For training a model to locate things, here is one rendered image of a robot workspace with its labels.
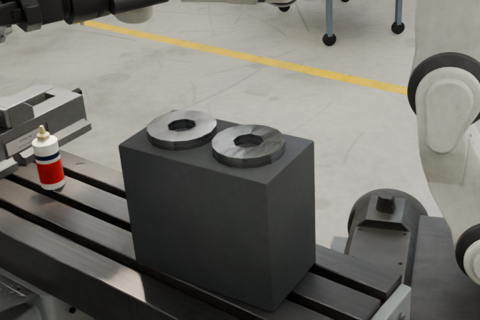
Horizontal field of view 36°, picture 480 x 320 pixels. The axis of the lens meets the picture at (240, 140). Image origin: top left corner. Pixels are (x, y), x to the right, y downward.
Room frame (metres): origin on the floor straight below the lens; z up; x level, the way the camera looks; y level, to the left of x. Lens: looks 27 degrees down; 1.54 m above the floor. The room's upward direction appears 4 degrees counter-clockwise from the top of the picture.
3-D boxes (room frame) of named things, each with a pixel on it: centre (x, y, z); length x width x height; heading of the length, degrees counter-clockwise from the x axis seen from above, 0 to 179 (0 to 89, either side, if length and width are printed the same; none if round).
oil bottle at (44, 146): (1.06, 0.32, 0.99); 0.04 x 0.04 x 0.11
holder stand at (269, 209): (0.81, 0.03, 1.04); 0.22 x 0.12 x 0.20; 56
